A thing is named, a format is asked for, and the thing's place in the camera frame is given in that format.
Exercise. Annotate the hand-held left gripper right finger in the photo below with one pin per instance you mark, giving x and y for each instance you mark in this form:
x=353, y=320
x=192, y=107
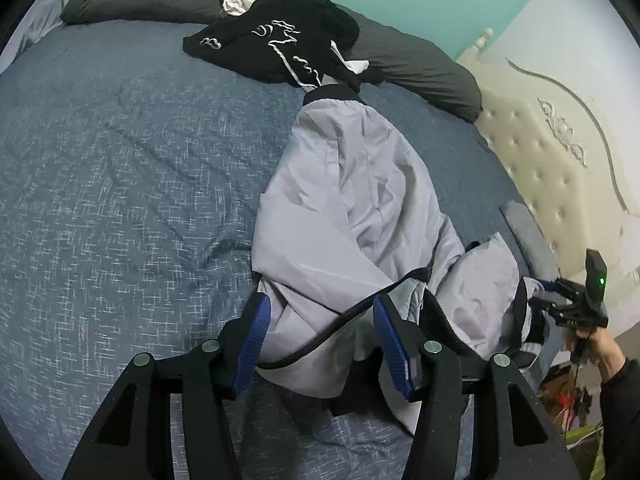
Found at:
x=392, y=345

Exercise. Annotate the cardboard box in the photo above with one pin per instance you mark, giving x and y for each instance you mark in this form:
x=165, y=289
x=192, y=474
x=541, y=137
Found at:
x=555, y=387

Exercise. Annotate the dark grey long pillow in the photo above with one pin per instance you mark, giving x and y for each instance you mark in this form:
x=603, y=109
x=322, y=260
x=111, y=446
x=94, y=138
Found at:
x=425, y=70

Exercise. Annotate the cream tufted headboard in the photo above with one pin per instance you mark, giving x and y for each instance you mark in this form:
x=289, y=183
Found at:
x=550, y=170

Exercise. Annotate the light grey blanket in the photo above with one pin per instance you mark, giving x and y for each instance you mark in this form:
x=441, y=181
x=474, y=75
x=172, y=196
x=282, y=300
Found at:
x=35, y=25

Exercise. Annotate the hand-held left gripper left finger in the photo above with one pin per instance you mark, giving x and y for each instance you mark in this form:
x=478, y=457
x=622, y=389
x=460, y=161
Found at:
x=252, y=345

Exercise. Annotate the person's right forearm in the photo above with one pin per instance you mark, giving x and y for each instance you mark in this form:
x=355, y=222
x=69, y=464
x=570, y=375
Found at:
x=622, y=410

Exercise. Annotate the black printed hoodie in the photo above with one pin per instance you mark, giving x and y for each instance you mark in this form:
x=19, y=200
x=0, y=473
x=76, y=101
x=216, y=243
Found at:
x=280, y=35

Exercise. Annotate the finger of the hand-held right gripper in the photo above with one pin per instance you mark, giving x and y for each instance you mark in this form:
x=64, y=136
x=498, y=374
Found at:
x=552, y=286
x=542, y=304

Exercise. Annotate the grey jacket with black lining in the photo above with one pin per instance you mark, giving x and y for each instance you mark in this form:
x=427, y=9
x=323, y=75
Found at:
x=360, y=185

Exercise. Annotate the grey cloth piece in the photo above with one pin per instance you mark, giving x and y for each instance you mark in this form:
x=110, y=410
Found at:
x=330, y=80

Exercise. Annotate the person's right hand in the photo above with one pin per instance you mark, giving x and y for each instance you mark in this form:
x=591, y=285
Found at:
x=607, y=355

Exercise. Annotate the folded grey cloth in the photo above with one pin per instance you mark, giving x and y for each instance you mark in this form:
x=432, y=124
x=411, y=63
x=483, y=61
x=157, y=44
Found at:
x=525, y=230

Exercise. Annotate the yellow-green object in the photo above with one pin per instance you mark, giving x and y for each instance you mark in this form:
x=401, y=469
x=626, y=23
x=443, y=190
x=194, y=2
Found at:
x=585, y=442

